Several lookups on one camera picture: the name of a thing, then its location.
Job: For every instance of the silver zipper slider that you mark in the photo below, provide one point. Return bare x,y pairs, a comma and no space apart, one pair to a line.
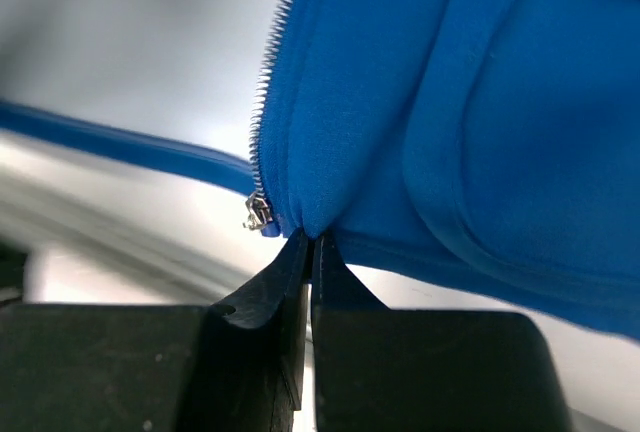
259,214

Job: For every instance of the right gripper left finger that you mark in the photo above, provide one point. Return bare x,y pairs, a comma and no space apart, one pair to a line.
236,365

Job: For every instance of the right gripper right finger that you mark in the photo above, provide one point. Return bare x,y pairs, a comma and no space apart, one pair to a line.
384,369

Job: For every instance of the blue zip jacket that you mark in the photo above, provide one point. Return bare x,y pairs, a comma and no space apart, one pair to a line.
489,146

